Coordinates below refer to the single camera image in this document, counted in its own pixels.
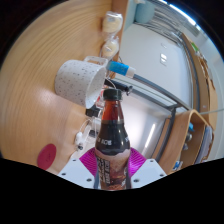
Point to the wrapped yellow bun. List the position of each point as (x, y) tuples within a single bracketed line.
[(110, 48), (112, 21)]

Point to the white desk lamp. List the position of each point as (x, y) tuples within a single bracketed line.
[(150, 136)]

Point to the tall black cylinder bottle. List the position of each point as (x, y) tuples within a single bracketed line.
[(118, 86)]

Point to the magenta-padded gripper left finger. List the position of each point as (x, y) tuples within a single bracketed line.
[(77, 171)]

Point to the flat round red coaster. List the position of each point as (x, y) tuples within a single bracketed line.
[(46, 156)]

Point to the dark cola drink bottle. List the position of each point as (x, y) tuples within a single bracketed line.
[(111, 143)]

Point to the blue tube with white cap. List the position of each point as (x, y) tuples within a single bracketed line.
[(120, 68)]

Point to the grey curtain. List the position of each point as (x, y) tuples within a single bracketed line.
[(176, 15)]

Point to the long wooden wall shelf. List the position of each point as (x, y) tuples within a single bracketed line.
[(203, 76)]

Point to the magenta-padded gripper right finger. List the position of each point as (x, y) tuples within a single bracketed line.
[(146, 171)]

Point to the white speckled mug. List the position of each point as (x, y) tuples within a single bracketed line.
[(78, 81)]

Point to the light teal pillow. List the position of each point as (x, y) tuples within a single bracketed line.
[(145, 11)]

